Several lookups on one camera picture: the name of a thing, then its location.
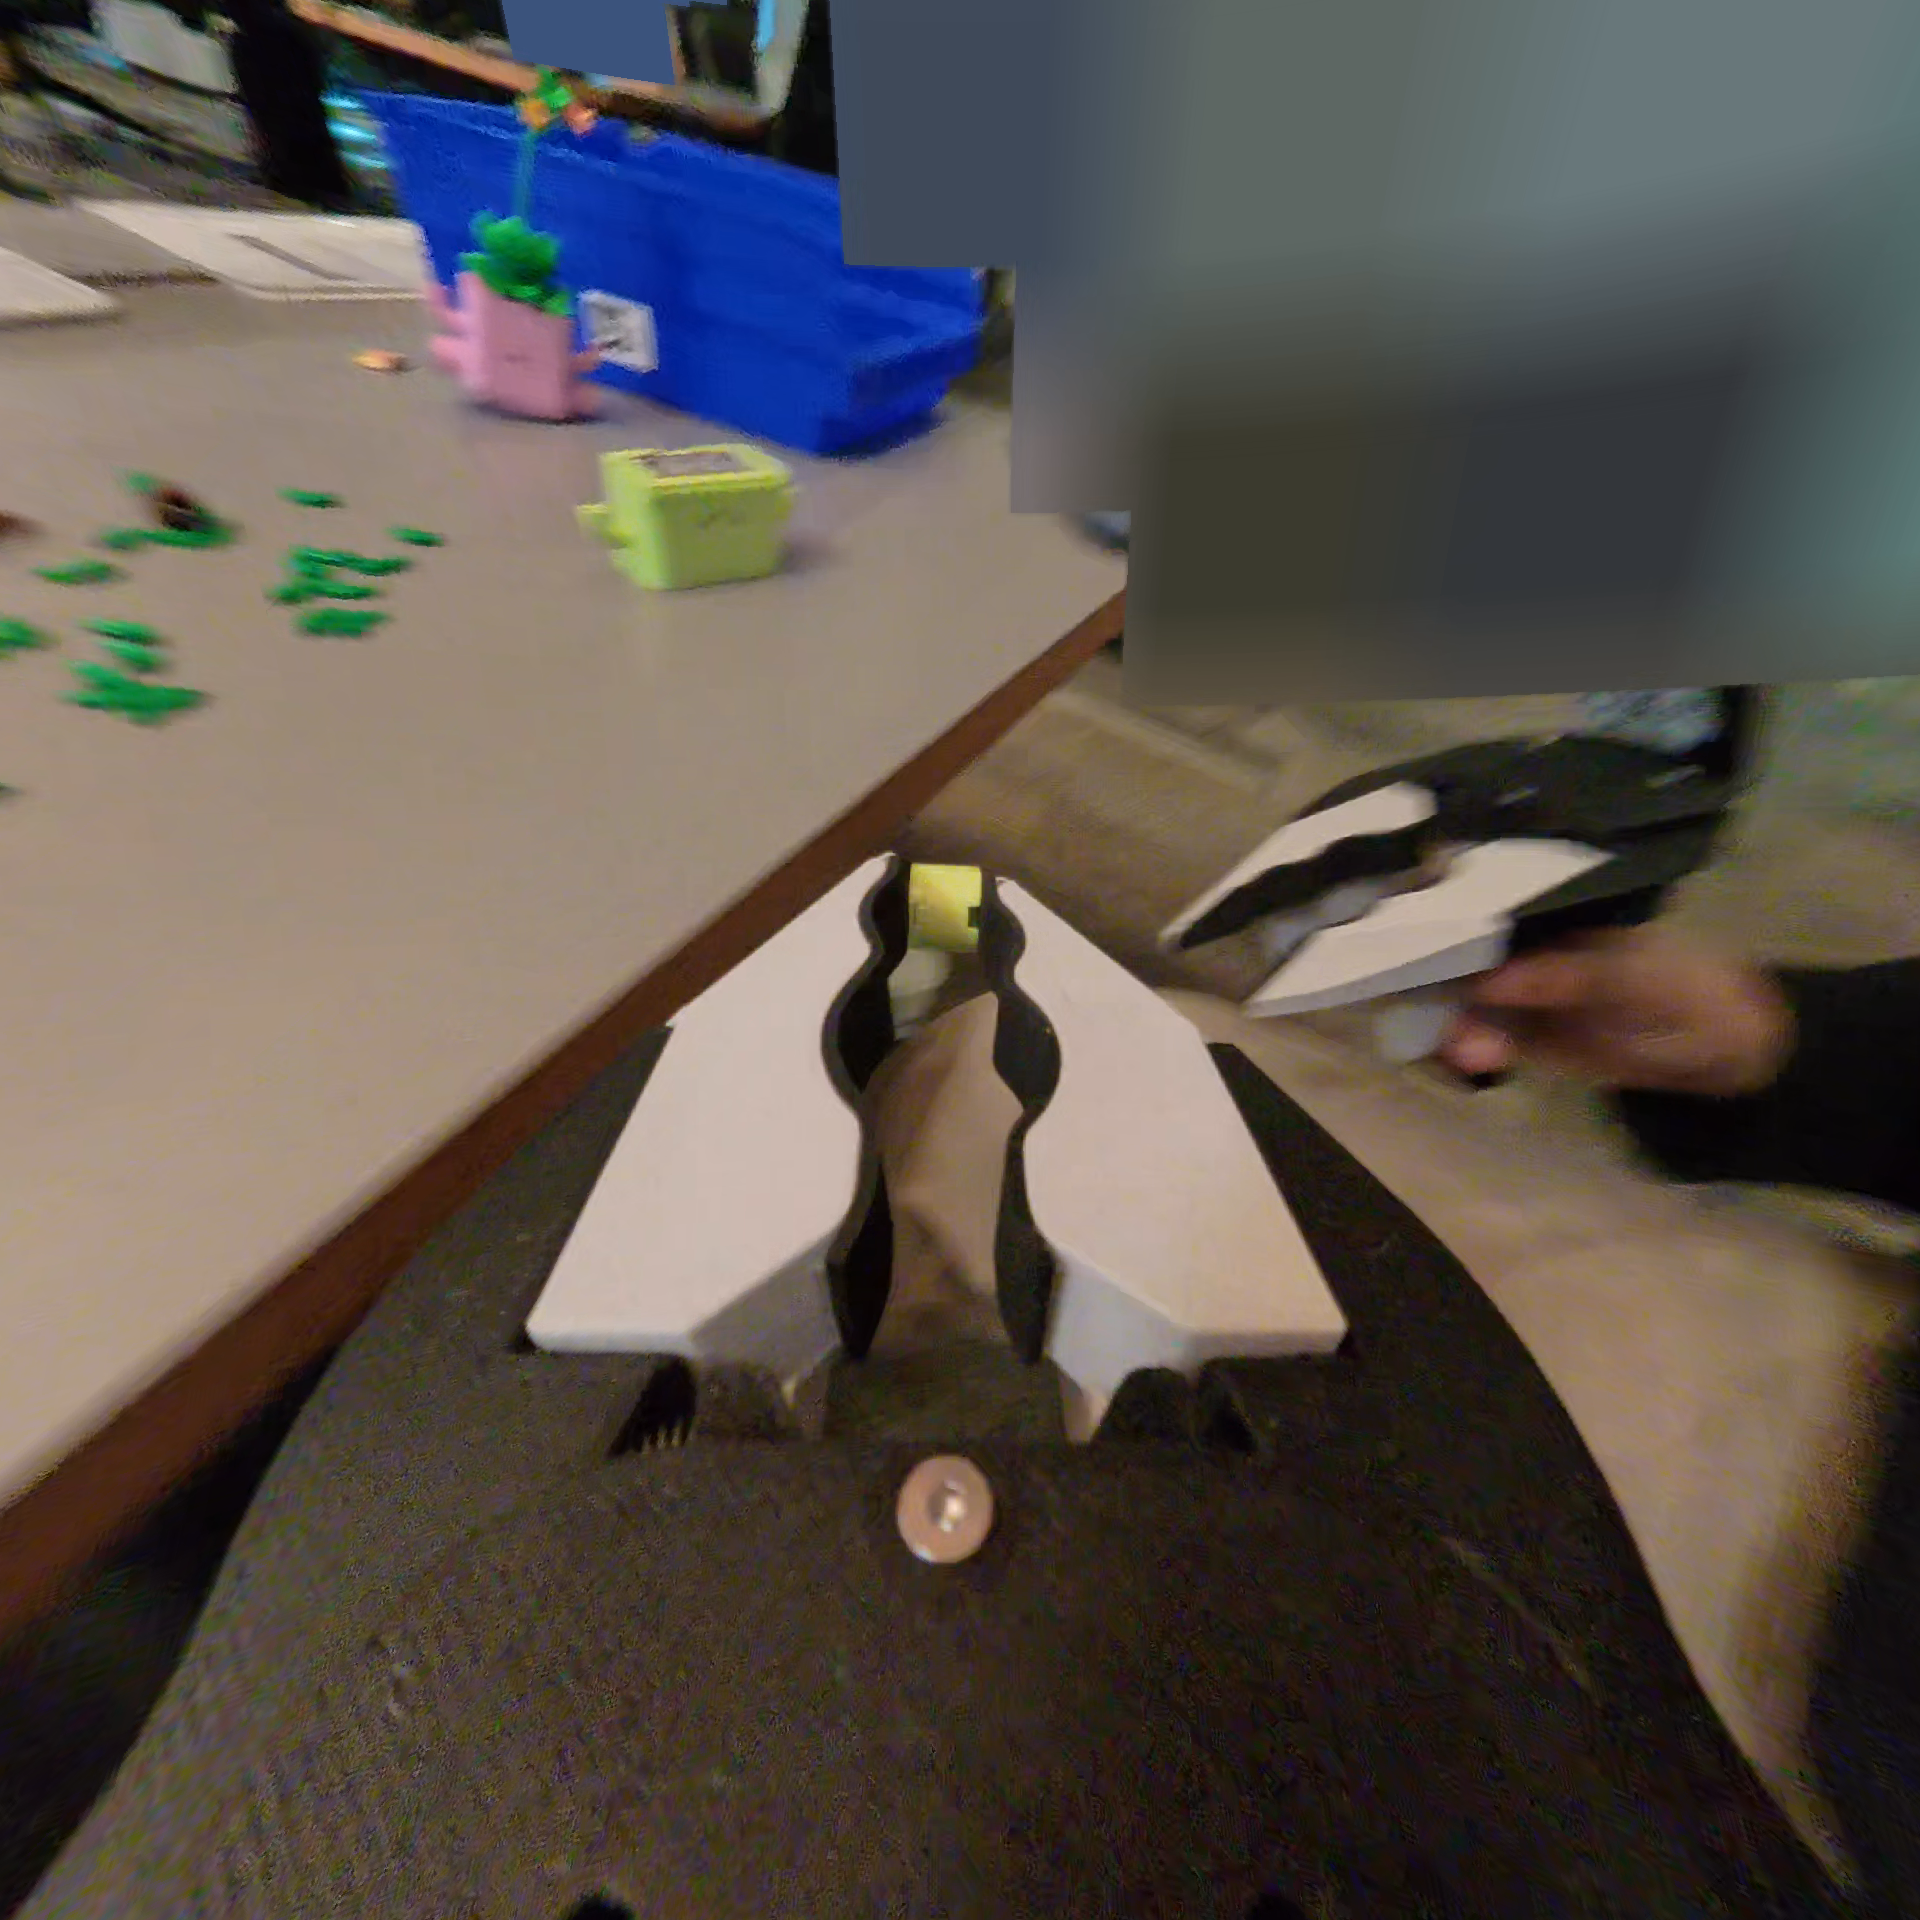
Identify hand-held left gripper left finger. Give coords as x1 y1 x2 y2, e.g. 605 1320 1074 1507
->
526 856 905 1403

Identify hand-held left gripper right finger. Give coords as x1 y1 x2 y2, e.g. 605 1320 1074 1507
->
979 879 1348 1443

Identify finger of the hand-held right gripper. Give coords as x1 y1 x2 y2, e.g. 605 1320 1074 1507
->
1161 784 1444 951
1246 837 1613 1021

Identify lime green brick model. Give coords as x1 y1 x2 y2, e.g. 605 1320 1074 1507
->
577 447 797 592

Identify person's right hand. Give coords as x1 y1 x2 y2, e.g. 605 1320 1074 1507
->
1441 930 1797 1095

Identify person's beige trousers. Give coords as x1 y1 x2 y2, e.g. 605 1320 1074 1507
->
1171 991 1920 1863

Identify scattered green leaf pieces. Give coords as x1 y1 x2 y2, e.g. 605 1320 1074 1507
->
0 472 449 799

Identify blue plastic bin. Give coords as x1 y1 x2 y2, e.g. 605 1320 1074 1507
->
358 90 987 461

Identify pink brick flowerpot model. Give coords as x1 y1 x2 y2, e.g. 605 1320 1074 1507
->
427 67 605 424

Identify white printed paper sheet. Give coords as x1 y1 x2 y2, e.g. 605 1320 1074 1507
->
82 199 432 303

